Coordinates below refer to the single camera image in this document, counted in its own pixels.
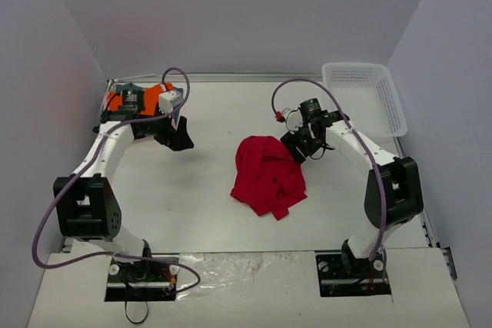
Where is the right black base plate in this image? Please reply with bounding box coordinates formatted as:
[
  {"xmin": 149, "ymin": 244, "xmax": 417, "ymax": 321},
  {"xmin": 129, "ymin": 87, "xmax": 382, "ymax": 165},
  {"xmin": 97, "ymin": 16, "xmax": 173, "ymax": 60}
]
[{"xmin": 315, "ymin": 251, "xmax": 391, "ymax": 297}]

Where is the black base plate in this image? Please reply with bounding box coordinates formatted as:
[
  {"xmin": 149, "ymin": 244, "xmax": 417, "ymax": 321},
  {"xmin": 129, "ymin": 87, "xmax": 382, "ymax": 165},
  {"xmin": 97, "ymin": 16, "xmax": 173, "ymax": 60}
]
[
  {"xmin": 105, "ymin": 255, "xmax": 180, "ymax": 302},
  {"xmin": 315, "ymin": 251, "xmax": 391, "ymax": 297}
]

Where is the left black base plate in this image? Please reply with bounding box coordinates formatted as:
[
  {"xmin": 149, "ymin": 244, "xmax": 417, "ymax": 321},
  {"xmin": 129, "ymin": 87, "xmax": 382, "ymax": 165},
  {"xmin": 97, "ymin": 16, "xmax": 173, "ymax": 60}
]
[{"xmin": 105, "ymin": 255, "xmax": 180, "ymax": 302}]

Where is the white plastic basket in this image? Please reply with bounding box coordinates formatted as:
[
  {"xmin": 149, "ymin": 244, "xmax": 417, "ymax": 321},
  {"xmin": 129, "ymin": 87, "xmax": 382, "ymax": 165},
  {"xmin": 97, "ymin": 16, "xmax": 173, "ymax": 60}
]
[{"xmin": 321, "ymin": 62, "xmax": 407, "ymax": 139}]

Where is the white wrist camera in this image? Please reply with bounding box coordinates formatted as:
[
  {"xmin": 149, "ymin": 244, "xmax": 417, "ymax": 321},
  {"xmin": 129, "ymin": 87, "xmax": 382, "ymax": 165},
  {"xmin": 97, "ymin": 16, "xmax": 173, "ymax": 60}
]
[
  {"xmin": 281, "ymin": 108, "xmax": 303, "ymax": 132},
  {"xmin": 158, "ymin": 89, "xmax": 183, "ymax": 113}
]

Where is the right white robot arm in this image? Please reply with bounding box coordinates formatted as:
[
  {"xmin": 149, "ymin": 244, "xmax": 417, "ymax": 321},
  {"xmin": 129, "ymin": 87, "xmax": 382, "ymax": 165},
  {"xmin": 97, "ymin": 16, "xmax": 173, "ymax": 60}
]
[{"xmin": 278, "ymin": 98, "xmax": 424, "ymax": 277}]

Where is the blue-grey folded t-shirt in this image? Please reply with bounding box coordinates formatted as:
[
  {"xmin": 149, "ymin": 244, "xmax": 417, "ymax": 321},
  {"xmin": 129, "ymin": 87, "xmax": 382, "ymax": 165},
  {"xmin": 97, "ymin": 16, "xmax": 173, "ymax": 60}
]
[{"xmin": 108, "ymin": 82, "xmax": 185, "ymax": 118}]

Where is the orange folded t-shirt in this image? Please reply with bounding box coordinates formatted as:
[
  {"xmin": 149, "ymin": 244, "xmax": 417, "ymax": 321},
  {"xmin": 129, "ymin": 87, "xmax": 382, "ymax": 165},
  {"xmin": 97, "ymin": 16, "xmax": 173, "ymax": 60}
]
[{"xmin": 106, "ymin": 82, "xmax": 175, "ymax": 116}]

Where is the black thin cable loop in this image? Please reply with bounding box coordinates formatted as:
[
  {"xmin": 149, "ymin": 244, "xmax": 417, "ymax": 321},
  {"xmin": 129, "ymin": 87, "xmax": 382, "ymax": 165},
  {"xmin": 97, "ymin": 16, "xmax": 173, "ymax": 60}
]
[{"xmin": 123, "ymin": 293, "xmax": 149, "ymax": 325}]

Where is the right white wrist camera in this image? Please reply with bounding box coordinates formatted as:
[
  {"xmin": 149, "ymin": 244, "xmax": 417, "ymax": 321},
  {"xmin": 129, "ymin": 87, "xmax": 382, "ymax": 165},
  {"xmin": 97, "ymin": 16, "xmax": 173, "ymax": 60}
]
[{"xmin": 281, "ymin": 108, "xmax": 303, "ymax": 132}]

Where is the white foam front board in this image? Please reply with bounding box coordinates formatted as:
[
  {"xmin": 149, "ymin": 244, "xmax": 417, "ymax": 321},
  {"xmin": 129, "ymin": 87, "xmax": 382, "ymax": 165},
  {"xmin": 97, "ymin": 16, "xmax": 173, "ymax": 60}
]
[{"xmin": 29, "ymin": 248, "xmax": 468, "ymax": 327}]

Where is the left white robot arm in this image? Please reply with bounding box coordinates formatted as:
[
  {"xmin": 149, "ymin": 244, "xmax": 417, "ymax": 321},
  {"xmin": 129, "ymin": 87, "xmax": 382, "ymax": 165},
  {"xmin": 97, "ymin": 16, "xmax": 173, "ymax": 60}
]
[{"xmin": 53, "ymin": 83, "xmax": 194, "ymax": 280}]

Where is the red t-shirt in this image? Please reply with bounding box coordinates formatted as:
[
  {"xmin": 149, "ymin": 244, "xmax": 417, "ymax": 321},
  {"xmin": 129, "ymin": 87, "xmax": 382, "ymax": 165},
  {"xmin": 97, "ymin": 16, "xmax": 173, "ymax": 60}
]
[{"xmin": 230, "ymin": 136, "xmax": 307, "ymax": 220}]

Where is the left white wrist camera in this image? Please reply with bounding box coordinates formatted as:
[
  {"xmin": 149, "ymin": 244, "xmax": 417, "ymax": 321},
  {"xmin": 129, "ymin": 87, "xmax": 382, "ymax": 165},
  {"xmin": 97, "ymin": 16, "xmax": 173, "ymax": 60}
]
[{"xmin": 158, "ymin": 89, "xmax": 183, "ymax": 113}]

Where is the pink folded t-shirt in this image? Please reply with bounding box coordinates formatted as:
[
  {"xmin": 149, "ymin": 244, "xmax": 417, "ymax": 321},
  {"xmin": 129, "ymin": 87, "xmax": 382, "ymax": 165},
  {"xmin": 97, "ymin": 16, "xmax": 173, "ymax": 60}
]
[{"xmin": 101, "ymin": 92, "xmax": 110, "ymax": 113}]

